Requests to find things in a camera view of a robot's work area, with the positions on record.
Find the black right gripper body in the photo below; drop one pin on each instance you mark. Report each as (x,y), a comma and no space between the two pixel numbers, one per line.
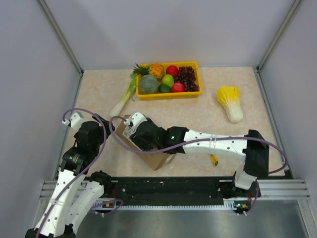
(146,147)

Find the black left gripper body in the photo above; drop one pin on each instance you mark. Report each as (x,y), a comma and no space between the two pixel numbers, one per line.
(99,141)

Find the brown cardboard express box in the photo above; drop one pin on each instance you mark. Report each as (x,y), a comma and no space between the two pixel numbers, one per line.
(152,158)

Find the yellow utility knife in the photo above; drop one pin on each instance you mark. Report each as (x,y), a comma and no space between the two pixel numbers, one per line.
(214,160)

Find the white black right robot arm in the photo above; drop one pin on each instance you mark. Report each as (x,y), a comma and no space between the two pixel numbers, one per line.
(250,149)

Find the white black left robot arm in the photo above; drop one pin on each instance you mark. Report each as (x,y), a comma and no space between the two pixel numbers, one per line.
(65,212)

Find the yellow plastic fruit tray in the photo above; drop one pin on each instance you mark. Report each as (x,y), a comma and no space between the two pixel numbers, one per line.
(159,96)

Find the green white leek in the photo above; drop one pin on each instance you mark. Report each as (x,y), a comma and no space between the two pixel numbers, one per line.
(116,110)

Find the dark green lime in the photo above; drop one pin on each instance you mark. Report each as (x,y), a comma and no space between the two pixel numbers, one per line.
(163,88)

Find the green cantaloupe melon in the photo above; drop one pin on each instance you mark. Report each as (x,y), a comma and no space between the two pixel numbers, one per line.
(148,84)

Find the red apple front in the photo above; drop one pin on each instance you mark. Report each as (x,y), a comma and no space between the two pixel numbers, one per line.
(178,88)

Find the red apple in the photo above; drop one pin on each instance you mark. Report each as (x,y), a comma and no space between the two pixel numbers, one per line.
(178,88)
(172,70)

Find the light green apple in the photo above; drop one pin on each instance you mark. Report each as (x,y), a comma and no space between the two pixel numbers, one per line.
(168,80)

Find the pineapple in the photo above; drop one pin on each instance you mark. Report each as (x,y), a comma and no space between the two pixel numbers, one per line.
(155,69)

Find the red apple rear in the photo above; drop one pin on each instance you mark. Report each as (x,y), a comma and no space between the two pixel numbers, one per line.
(172,70)

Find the purple grape bunch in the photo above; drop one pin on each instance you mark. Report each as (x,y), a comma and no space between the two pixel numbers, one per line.
(186,76)

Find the yellow napa cabbage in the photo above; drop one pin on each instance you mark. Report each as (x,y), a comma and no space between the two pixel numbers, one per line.
(229,98)

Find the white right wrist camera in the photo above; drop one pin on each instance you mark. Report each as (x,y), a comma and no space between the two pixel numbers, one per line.
(133,121)

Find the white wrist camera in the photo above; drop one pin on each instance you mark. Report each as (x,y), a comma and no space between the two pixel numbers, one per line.
(74,119)
(133,121)

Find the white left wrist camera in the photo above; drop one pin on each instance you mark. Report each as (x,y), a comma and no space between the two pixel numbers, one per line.
(74,119)

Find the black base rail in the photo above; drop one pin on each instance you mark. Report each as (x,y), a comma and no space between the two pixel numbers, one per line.
(173,191)

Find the white slotted cable duct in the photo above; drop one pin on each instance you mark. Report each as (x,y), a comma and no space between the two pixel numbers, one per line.
(227,205)

